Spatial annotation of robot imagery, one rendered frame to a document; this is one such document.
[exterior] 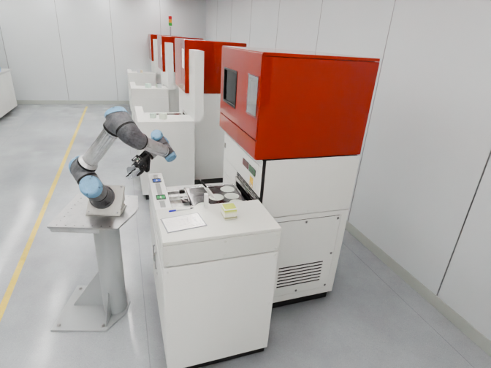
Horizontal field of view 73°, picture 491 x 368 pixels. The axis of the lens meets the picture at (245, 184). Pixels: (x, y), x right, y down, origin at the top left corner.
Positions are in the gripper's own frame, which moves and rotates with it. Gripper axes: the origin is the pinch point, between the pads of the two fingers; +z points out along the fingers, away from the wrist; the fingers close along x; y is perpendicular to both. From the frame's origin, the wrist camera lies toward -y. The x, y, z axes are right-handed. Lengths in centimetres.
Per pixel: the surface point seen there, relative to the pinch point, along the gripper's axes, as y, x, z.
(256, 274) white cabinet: 5, 105, -1
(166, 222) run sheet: 29, 54, 10
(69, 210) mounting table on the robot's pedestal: 1.5, -11.2, 39.3
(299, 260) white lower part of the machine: -48, 117, -36
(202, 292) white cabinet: 9, 89, 25
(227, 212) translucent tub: 26, 75, -14
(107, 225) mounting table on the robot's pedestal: 8.7, 19.4, 30.8
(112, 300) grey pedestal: -49, 31, 67
